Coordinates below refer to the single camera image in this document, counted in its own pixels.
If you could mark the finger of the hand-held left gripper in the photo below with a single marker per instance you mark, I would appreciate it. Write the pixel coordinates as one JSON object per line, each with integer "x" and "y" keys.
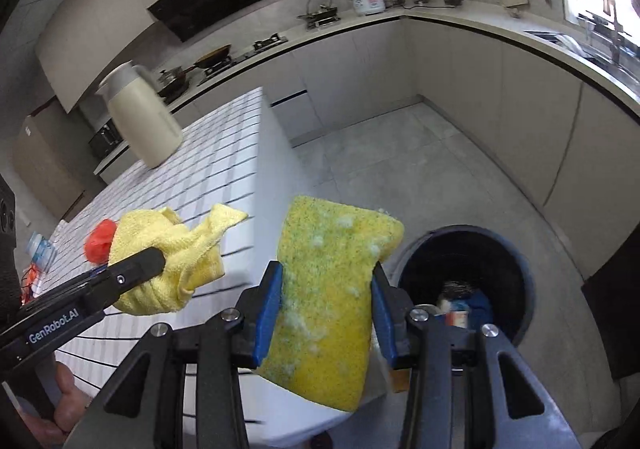
{"x": 130, "y": 271}

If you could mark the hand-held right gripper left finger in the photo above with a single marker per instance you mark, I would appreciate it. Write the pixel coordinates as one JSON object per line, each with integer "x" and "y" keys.
{"x": 267, "y": 314}

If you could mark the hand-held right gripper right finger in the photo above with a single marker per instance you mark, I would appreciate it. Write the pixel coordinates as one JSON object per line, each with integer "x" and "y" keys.
{"x": 385, "y": 319}

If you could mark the yellow cloth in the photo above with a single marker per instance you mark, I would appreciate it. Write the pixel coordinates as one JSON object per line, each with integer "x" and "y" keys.
{"x": 150, "y": 234}

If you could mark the yellow green sponge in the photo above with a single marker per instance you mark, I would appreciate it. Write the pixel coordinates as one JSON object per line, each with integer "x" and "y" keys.
{"x": 325, "y": 279}

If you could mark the dark round trash bin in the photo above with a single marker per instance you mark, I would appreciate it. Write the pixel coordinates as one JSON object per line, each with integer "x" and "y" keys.
{"x": 490, "y": 254}

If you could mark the person's left hand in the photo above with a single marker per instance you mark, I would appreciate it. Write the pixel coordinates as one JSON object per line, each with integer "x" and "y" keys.
{"x": 70, "y": 394}

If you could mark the orange plastic bag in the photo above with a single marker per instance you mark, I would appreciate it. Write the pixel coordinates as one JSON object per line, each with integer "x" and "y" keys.
{"x": 97, "y": 239}

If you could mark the beige bread piece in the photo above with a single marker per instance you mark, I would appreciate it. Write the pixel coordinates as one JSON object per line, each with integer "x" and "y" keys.
{"x": 398, "y": 381}

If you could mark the white red-label can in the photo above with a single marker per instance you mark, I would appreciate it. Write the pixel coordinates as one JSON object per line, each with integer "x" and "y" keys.
{"x": 455, "y": 320}

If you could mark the steel wool scourer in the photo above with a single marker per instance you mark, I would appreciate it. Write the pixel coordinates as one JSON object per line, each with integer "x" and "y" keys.
{"x": 457, "y": 289}

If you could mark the small white blue-label bottle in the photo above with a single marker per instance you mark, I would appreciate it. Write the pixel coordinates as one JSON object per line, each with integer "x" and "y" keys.
{"x": 40, "y": 251}

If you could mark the beige fridge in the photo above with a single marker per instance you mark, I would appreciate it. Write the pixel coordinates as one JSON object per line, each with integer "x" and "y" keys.
{"x": 45, "y": 169}

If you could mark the black microwave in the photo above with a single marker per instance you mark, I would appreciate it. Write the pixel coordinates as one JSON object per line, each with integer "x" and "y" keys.
{"x": 106, "y": 139}

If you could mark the cream thermos jug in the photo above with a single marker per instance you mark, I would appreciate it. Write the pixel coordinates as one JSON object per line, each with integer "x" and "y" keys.
{"x": 145, "y": 124}

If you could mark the pot with glass lid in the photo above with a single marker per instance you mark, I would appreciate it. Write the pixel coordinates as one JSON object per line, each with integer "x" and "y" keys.
{"x": 172, "y": 81}

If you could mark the brown wok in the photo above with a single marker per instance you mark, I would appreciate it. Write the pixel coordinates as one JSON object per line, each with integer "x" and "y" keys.
{"x": 215, "y": 56}

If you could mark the grey kitchen counter cabinets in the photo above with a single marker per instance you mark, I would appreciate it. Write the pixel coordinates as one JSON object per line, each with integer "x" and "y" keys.
{"x": 450, "y": 69}

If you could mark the black gas stove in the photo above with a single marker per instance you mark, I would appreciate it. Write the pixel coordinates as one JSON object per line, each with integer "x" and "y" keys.
{"x": 265, "y": 44}

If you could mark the kettle on stove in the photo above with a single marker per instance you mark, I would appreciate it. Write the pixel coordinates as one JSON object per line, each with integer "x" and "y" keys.
{"x": 320, "y": 9}

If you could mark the steel sink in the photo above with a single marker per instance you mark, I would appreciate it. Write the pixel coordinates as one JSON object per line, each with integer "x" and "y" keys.
{"x": 565, "y": 44}

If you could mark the metal faucet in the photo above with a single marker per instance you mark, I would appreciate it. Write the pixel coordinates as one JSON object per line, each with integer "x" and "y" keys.
{"x": 612, "y": 14}

